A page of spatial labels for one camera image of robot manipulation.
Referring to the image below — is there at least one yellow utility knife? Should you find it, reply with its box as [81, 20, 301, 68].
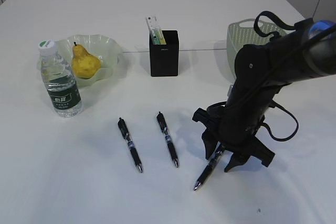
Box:
[157, 29, 166, 45]

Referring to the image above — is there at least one black square pen holder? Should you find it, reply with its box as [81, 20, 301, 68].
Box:
[149, 30, 179, 77]

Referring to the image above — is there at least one clear water bottle green label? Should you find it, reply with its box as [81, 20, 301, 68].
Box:
[38, 40, 82, 118]

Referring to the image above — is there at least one green plastic woven basket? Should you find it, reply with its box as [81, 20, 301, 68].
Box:
[226, 19, 271, 78]

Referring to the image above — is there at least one clear plastic ruler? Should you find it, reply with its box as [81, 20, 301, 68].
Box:
[145, 16, 161, 37]

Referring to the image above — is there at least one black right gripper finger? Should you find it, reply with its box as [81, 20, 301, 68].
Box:
[202, 130, 223, 160]
[224, 153, 250, 173]

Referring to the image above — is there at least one black pen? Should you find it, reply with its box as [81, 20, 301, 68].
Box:
[193, 146, 225, 191]
[118, 118, 143, 173]
[156, 111, 180, 168]

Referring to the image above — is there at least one green wavy glass plate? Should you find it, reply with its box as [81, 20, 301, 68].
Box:
[36, 34, 124, 89]

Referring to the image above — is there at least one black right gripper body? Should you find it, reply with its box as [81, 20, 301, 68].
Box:
[192, 102, 275, 167]

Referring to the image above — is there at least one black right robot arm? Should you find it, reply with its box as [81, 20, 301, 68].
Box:
[193, 11, 335, 172]

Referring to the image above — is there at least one yellow pear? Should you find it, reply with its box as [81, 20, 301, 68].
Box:
[71, 42, 101, 79]

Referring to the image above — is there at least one teal utility knife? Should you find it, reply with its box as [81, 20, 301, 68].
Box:
[150, 30, 160, 45]

